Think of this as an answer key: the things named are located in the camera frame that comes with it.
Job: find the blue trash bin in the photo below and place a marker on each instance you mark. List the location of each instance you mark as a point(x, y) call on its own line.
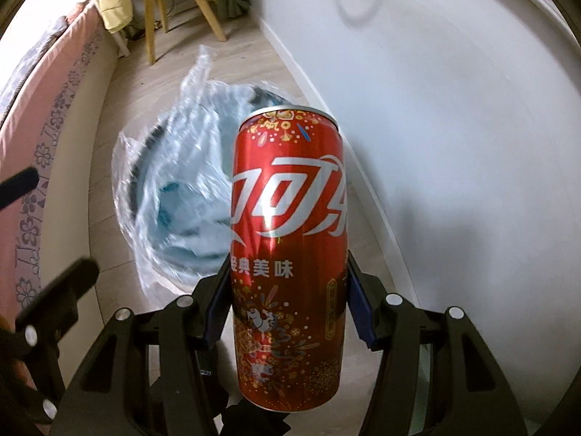
point(181, 254)

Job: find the pink bed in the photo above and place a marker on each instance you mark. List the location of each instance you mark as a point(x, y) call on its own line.
point(27, 113)

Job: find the purple floral blanket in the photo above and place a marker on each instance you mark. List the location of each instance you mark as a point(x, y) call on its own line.
point(31, 68)

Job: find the white window bench cabinet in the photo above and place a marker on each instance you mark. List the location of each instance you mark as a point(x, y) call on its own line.
point(431, 145)

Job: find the red soda can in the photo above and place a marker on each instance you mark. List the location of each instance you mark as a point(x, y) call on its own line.
point(290, 218)

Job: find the wooden chair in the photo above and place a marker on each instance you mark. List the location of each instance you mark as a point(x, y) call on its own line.
point(151, 22)

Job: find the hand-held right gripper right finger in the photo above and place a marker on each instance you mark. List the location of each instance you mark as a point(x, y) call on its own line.
point(361, 309)

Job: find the bin with plastic liner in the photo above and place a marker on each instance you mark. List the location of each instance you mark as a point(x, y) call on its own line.
point(199, 68)

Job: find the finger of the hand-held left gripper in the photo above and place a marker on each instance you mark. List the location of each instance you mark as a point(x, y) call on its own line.
point(20, 186)
point(59, 295)

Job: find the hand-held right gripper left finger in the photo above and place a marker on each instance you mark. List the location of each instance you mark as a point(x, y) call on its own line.
point(218, 299)

